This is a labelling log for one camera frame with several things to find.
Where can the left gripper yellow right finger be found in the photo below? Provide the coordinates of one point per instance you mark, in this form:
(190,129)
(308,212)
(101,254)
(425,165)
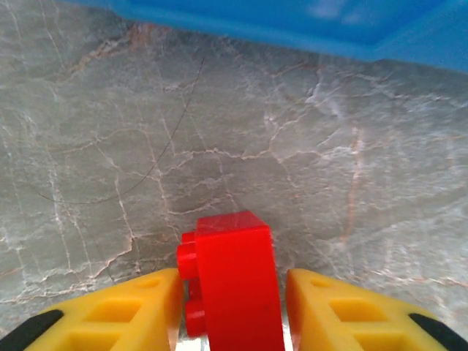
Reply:
(347,318)

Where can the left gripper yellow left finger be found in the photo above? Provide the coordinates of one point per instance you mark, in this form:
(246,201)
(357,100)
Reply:
(109,318)

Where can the red lego brick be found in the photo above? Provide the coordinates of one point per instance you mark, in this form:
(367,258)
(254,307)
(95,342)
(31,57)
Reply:
(237,274)

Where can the blue three-compartment plastic container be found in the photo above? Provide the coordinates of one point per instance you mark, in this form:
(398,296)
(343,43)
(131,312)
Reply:
(256,14)

